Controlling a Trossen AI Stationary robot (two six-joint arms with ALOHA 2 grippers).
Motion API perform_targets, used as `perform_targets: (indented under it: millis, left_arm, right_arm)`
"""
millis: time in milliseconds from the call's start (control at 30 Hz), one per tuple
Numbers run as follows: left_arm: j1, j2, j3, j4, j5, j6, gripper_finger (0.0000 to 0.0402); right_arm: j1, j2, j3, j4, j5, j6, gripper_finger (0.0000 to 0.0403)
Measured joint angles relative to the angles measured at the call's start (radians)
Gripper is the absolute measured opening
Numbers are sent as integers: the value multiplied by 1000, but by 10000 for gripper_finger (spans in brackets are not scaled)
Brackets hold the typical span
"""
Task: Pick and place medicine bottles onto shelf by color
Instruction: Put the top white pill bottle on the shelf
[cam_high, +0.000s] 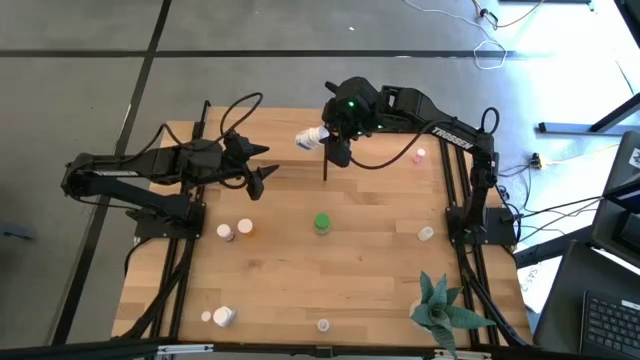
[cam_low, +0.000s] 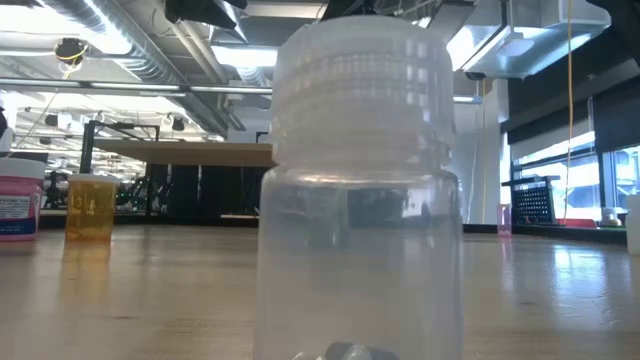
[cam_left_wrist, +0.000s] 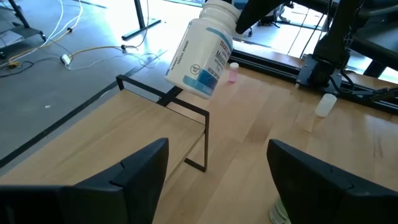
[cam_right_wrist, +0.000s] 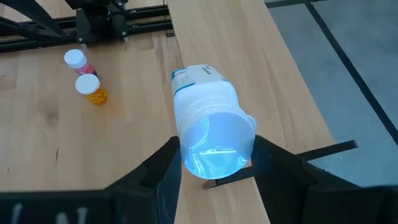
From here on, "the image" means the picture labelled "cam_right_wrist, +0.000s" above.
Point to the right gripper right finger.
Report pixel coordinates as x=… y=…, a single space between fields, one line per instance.
x=280 y=180

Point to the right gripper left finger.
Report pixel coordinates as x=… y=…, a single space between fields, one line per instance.
x=149 y=193

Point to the white bottle teal striped label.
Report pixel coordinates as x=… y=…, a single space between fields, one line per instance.
x=211 y=124

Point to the orange bottle white cap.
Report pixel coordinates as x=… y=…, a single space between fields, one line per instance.
x=90 y=88

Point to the pink bottle white cap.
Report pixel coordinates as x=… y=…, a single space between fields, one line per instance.
x=76 y=60

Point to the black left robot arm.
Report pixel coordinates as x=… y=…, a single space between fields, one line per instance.
x=102 y=18

